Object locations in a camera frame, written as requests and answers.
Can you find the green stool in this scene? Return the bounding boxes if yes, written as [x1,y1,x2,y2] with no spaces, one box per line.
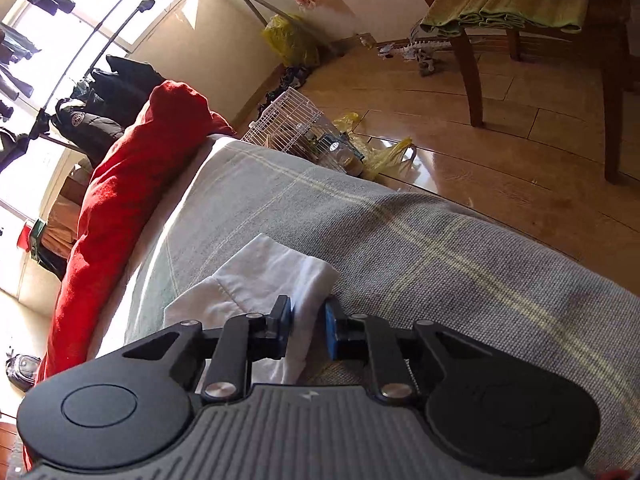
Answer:
[29,217,47,262]

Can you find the black backpack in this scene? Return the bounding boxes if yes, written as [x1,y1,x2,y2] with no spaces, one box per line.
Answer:
[5,352,42,392]

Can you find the green folded towel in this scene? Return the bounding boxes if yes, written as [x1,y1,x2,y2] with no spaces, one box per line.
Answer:
[420,0,592,36]

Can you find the toy dinosaur skeleton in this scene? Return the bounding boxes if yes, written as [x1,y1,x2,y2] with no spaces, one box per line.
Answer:
[377,25,452,77]

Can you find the yellow plastic bag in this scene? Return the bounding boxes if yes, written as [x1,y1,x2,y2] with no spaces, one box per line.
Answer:
[262,14,321,68]
[332,112,417,181]

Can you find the brown clothing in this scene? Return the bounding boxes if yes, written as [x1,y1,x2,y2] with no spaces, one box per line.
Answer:
[40,192,86,262]

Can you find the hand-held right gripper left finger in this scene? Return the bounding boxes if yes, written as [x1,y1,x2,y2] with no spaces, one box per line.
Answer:
[122,295,294,405]

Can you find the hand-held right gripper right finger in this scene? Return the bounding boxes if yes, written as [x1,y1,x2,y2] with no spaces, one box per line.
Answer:
[325,297,493,405]

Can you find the wooden chair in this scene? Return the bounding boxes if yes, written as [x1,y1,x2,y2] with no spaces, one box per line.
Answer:
[390,0,637,184]

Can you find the red quilt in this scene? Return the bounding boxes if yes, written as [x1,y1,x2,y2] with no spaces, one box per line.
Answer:
[37,80,236,386]

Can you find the white wire cage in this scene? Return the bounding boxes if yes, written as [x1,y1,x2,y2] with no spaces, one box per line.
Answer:
[242,87,324,155]

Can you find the metal clothes drying rack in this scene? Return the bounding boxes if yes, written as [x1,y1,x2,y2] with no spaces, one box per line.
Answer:
[30,0,346,136]

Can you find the white printed t-shirt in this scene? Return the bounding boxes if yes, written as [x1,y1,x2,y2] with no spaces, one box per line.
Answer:
[164,232,341,393]

